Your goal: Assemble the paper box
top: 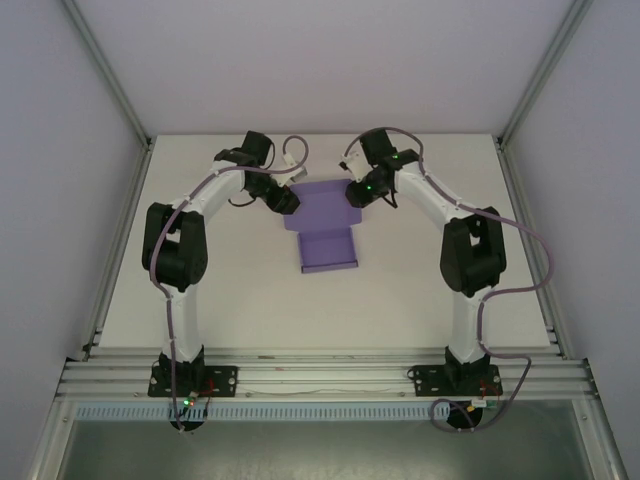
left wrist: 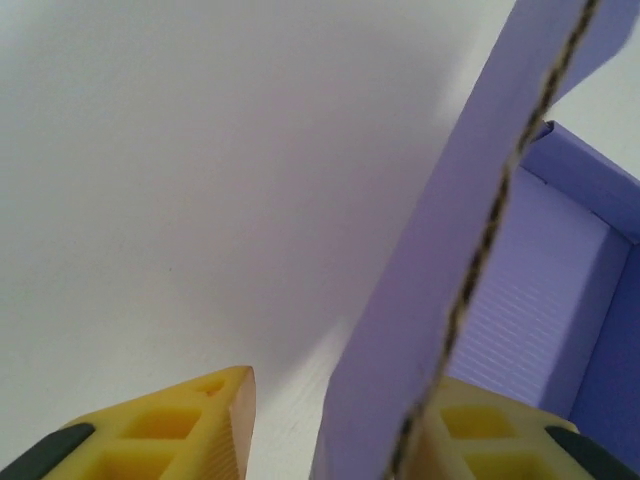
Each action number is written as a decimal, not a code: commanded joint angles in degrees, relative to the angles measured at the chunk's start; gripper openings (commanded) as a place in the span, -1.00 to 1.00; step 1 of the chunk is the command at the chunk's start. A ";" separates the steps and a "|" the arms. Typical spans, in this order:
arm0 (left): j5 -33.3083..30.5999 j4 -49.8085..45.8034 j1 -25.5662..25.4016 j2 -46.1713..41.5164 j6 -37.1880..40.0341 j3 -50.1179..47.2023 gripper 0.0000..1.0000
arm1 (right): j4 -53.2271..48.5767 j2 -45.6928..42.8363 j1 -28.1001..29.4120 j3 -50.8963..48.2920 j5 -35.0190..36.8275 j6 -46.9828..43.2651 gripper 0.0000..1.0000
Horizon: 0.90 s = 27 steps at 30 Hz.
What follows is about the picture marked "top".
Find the purple corrugated paper box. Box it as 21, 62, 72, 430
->
282, 179, 365, 275

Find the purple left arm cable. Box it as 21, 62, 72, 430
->
148, 135, 309, 434

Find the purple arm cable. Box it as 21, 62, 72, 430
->
342, 126, 556, 434
148, 135, 309, 434

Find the aluminium frame post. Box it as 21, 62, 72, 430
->
497, 0, 595, 147
60, 0, 153, 147

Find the aluminium side rail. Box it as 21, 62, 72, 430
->
494, 137, 577, 360
79, 137, 154, 362

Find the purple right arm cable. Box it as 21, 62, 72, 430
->
342, 126, 556, 434

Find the aluminium rail beam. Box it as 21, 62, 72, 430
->
53, 355, 600, 402

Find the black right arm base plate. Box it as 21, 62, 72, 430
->
408, 364, 502, 399

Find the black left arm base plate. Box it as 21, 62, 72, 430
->
147, 365, 239, 399

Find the slotted grey cable duct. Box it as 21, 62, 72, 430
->
73, 403, 502, 422

